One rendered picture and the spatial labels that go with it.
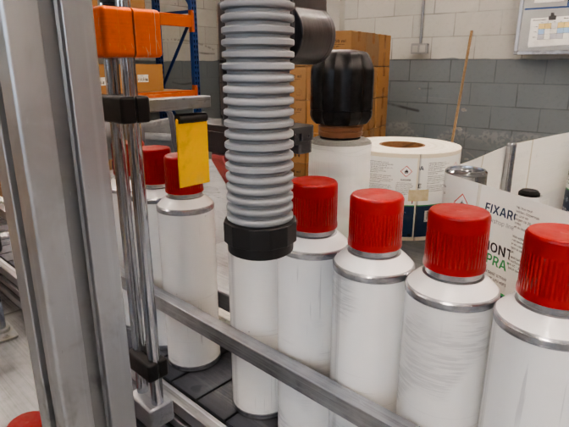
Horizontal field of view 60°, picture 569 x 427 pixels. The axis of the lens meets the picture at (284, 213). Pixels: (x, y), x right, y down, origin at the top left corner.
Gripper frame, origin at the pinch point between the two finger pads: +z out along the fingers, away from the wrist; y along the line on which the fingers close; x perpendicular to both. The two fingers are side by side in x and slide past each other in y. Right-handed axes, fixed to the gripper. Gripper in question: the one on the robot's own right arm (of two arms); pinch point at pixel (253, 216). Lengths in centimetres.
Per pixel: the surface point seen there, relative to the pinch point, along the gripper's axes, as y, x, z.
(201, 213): -0.7, 6.9, -1.9
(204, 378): -1.7, 8.3, 13.6
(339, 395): -18.8, 10.5, 5.3
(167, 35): 468, -311, -42
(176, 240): 0.4, 8.9, 0.3
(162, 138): 196, -118, 26
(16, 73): -8.2, 23.0, -14.2
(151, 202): 5.1, 8.2, -2.1
